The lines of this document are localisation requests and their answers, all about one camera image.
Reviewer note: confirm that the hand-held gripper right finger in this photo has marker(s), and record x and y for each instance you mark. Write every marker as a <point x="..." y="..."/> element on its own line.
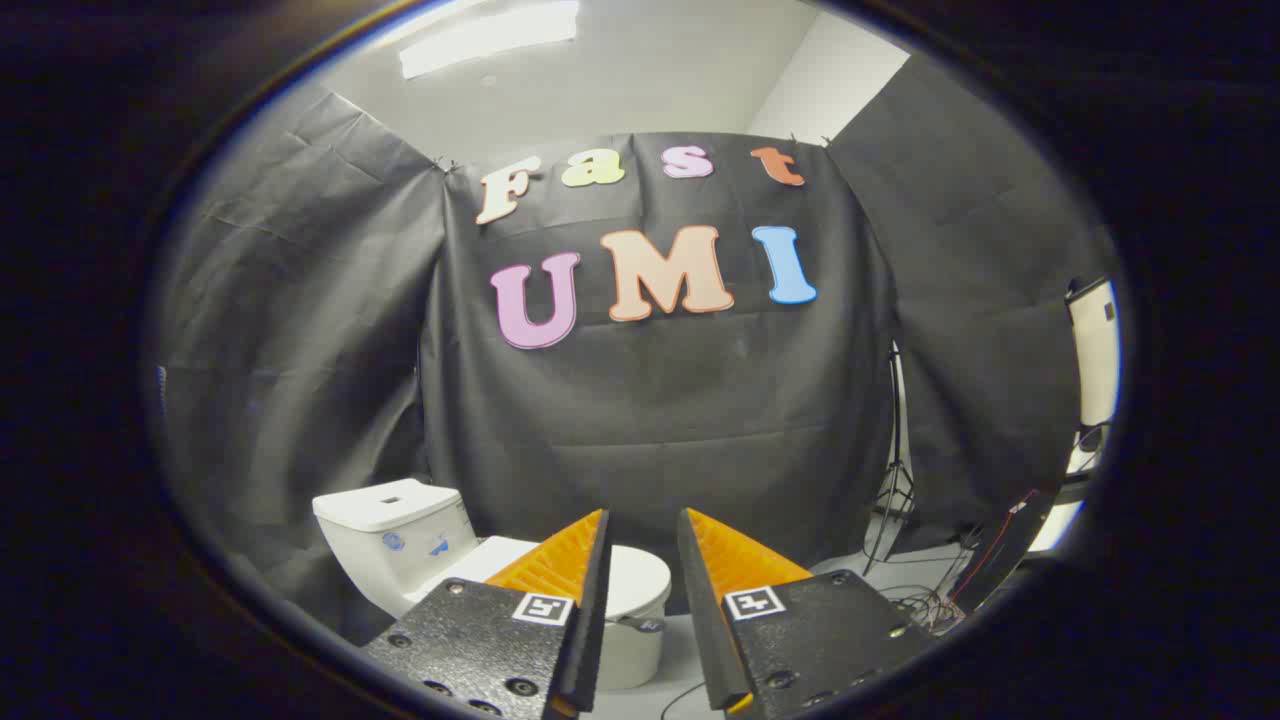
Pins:
<point x="704" y="620"/>

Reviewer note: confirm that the white toilet lid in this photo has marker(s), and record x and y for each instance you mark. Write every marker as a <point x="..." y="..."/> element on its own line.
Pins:
<point x="640" y="580"/>

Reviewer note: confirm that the black backdrop cloth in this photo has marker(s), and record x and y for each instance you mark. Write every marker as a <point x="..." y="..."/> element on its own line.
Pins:
<point x="650" y="420"/>

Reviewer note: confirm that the black tripod stand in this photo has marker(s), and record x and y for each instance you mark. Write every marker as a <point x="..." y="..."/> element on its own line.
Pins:
<point x="897" y="470"/>

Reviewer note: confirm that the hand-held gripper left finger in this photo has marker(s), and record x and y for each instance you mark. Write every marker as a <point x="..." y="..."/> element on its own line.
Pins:
<point x="591" y="620"/>

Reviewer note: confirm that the white upright panel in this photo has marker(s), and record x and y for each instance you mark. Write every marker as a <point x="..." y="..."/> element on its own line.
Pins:
<point x="1095" y="350"/>

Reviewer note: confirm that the white toilet with tank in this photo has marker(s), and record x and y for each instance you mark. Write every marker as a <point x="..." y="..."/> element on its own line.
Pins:
<point x="390" y="555"/>

